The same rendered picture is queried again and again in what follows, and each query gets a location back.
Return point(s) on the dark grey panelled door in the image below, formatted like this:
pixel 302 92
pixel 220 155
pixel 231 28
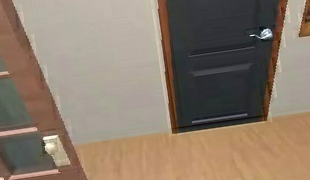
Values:
pixel 217 18

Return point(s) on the brown wooden glass-pane door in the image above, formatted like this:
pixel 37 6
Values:
pixel 23 79

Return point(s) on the white round door knob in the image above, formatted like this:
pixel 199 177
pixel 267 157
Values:
pixel 51 148

